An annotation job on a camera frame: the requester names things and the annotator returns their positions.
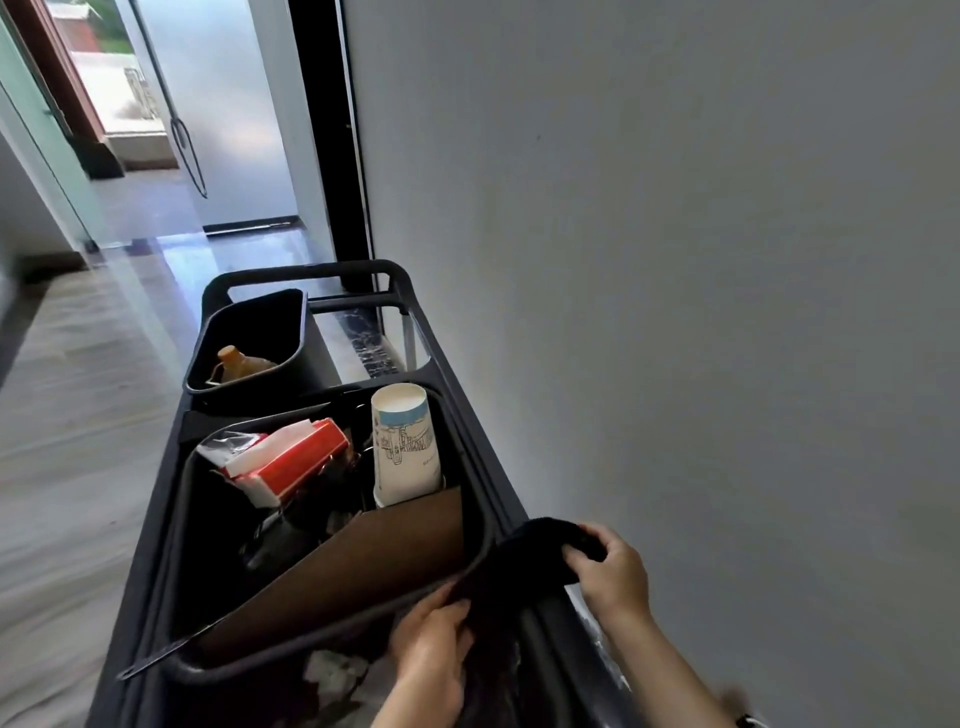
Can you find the person's left hand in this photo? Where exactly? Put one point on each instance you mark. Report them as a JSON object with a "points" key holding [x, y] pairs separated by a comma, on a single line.
{"points": [[431, 660]]}

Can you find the person's right hand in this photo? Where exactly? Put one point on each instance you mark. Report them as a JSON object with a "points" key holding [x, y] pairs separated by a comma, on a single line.
{"points": [[615, 577]]}

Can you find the black cleaning cloth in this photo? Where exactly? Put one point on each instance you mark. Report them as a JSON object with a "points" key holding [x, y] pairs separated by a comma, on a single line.
{"points": [[517, 562]]}

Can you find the person's left forearm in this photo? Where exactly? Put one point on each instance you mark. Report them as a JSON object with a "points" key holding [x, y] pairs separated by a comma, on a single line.
{"points": [[409, 716]]}

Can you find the person's right forearm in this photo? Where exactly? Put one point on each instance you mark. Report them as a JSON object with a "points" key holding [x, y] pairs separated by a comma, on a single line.
{"points": [[667, 675]]}

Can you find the dark grey cleaning cart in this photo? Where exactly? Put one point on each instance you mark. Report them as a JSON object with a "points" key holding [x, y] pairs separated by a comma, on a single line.
{"points": [[480, 450]]}

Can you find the crumpled white paper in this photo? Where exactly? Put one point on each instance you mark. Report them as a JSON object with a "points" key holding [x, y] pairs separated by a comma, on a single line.
{"points": [[334, 675]]}

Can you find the brown cardboard sheet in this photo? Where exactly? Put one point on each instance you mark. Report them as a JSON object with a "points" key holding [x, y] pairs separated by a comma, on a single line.
{"points": [[360, 570]]}

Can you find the white printed paper cup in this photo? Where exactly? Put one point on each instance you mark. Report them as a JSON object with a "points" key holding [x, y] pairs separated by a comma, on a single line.
{"points": [[405, 450]]}

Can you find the red and white carton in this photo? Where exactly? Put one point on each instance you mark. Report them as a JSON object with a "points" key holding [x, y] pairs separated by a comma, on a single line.
{"points": [[300, 457]]}

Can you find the large black plastic bin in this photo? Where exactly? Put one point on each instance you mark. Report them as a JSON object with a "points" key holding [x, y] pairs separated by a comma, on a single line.
{"points": [[210, 540]]}

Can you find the thin black stick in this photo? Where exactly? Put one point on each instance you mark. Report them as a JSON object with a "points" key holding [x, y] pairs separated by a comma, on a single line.
{"points": [[165, 652]]}

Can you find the clear plastic wrapper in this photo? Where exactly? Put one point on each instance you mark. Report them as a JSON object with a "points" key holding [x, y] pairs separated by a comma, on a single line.
{"points": [[225, 446]]}

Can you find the amber bottle with tan cap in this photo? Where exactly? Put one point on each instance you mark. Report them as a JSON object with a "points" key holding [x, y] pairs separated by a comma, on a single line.
{"points": [[232, 364]]}

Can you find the small black plastic bin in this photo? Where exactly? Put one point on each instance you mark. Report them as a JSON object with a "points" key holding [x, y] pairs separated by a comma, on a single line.
{"points": [[277, 322]]}

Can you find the frosted glass door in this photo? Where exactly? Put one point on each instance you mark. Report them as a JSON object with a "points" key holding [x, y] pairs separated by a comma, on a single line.
{"points": [[225, 112]]}

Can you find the black door frame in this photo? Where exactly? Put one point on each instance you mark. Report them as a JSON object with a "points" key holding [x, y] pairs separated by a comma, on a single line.
{"points": [[330, 150]]}

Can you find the brown wooden frame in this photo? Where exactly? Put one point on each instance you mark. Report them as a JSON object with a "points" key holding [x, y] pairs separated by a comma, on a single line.
{"points": [[64, 67]]}

